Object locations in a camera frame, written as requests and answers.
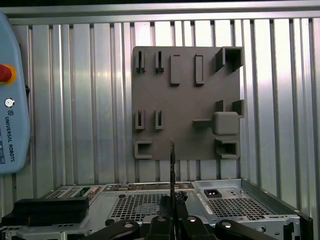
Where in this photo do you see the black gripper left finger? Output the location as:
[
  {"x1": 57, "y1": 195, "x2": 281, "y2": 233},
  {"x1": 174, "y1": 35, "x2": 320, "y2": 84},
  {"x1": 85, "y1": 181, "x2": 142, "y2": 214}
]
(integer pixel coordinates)
[{"x1": 89, "y1": 195, "x2": 174, "y2": 240}]

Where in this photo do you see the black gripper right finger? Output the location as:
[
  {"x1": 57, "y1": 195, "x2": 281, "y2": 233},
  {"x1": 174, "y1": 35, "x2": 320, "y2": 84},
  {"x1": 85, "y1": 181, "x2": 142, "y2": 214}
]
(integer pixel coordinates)
[{"x1": 175, "y1": 191, "x2": 279, "y2": 240}]

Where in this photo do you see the blue RAM stick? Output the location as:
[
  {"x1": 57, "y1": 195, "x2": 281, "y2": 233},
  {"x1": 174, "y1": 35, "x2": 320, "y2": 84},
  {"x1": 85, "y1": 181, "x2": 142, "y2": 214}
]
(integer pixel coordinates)
[{"x1": 169, "y1": 138, "x2": 177, "y2": 221}]

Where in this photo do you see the grey power supply unit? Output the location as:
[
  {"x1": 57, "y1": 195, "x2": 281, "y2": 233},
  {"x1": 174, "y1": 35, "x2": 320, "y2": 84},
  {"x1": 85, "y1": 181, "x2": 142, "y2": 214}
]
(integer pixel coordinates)
[{"x1": 194, "y1": 180, "x2": 300, "y2": 221}]

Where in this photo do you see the black PC case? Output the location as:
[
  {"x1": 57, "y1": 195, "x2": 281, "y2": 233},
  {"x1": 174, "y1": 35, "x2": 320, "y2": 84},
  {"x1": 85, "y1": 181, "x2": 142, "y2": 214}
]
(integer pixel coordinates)
[{"x1": 0, "y1": 177, "x2": 313, "y2": 240}]

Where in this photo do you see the black plastic case latch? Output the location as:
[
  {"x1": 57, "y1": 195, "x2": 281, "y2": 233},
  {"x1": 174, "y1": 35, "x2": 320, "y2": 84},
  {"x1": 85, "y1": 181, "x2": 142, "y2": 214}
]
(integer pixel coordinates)
[{"x1": 1, "y1": 196, "x2": 91, "y2": 227}]

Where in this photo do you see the grey parts rack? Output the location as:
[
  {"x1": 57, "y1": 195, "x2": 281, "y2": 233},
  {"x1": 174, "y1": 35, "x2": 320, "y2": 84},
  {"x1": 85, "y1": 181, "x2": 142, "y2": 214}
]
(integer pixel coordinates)
[{"x1": 131, "y1": 45, "x2": 245, "y2": 161}]

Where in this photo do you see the pale blue teach pendant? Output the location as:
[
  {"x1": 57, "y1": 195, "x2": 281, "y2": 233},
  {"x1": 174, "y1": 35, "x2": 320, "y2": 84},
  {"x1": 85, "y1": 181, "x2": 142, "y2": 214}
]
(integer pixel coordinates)
[{"x1": 0, "y1": 9, "x2": 34, "y2": 177}]

